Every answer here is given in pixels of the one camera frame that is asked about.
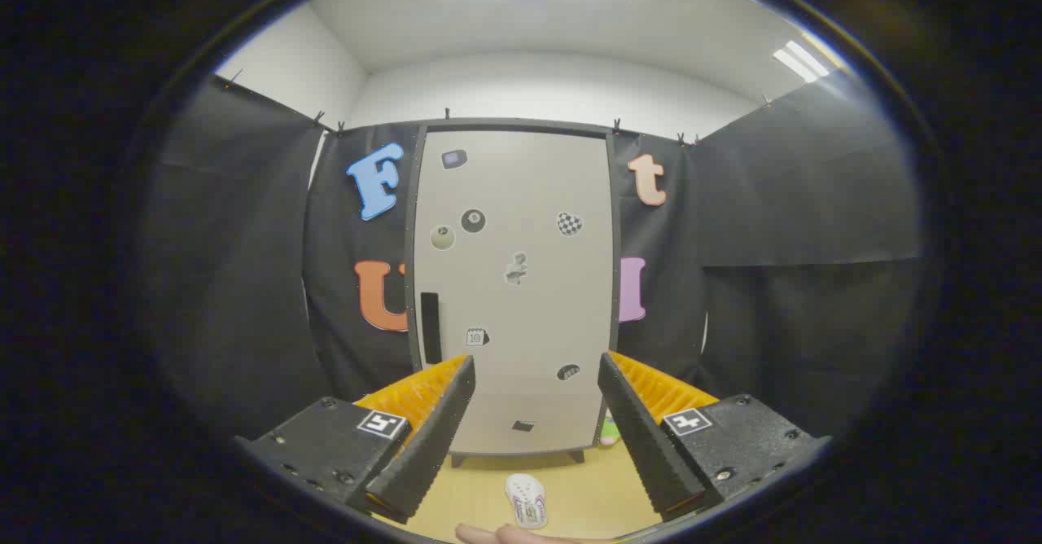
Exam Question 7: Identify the black backdrop cloth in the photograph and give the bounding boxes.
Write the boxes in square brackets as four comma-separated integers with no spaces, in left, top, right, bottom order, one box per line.
[147,72,925,447]

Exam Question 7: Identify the white canvas shoe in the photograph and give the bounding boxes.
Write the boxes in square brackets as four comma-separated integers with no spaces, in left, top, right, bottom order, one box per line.
[505,473,548,530]

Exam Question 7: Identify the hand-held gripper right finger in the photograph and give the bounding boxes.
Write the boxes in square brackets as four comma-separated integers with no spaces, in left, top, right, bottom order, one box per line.
[598,351,831,523]

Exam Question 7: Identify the black door handle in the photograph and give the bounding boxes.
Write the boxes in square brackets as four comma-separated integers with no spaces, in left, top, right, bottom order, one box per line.
[420,292,443,364]

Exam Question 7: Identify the grey shoe cabinet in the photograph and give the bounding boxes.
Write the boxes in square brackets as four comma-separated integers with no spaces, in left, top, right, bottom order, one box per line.
[405,118,624,467]

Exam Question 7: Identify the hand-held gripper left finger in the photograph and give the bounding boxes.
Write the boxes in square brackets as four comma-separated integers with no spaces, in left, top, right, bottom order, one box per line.
[234,354,476,526]

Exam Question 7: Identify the small ceiling light panel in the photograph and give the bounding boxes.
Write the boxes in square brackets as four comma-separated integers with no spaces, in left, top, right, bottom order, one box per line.
[772,39,831,83]

